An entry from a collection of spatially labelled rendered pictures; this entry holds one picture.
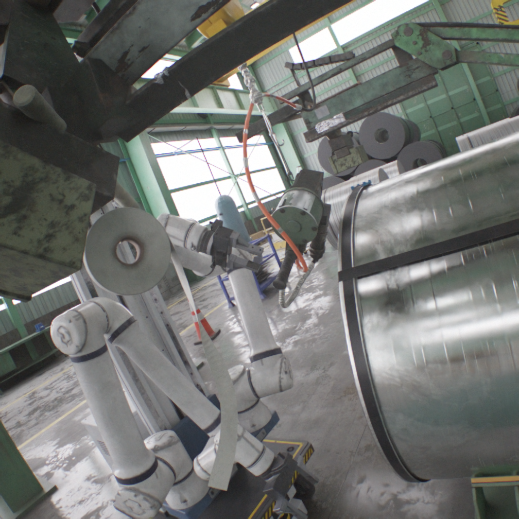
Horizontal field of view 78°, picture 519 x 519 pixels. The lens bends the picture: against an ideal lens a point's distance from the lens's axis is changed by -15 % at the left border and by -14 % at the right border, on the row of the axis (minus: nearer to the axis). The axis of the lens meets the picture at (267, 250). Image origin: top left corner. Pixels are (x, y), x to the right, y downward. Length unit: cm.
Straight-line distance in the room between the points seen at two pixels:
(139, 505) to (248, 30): 130
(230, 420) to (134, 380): 79
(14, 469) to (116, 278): 307
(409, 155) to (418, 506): 1135
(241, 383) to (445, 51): 178
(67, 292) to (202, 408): 1055
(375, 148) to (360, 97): 1062
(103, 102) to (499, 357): 94
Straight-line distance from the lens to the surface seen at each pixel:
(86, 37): 84
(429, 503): 187
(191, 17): 59
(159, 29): 61
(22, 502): 371
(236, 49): 59
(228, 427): 84
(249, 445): 110
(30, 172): 44
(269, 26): 59
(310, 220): 107
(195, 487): 154
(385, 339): 97
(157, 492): 135
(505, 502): 179
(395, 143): 1247
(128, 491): 132
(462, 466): 121
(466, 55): 192
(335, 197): 660
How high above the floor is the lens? 143
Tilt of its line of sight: 6 degrees down
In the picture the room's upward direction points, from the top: 23 degrees counter-clockwise
